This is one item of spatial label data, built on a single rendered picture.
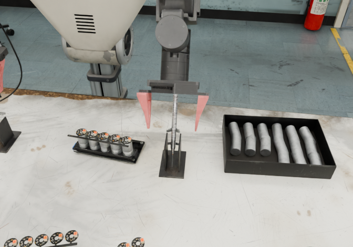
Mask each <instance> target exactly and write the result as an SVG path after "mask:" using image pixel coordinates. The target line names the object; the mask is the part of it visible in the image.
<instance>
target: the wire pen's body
mask: <svg viewBox="0 0 353 247"><path fill-rule="evenodd" d="M177 111H178V99H173V108H172V128H170V129H171V148H175V142H176V130H177Z"/></svg>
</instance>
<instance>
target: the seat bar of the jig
mask: <svg viewBox="0 0 353 247"><path fill-rule="evenodd" d="M75 149H76V150H77V151H82V152H88V153H93V154H97V155H102V156H107V157H113V158H118V159H123V160H129V161H132V159H135V158H136V156H137V154H138V150H137V149H133V155H131V156H129V157H126V156H124V155H123V152H121V153H120V154H118V155H115V154H113V153H112V150H110V151H109V152H102V151H101V148H99V149H98V150H91V149H90V146H89V147H87V148H81V147H80V146H79V143H77V145H76V146H75Z"/></svg>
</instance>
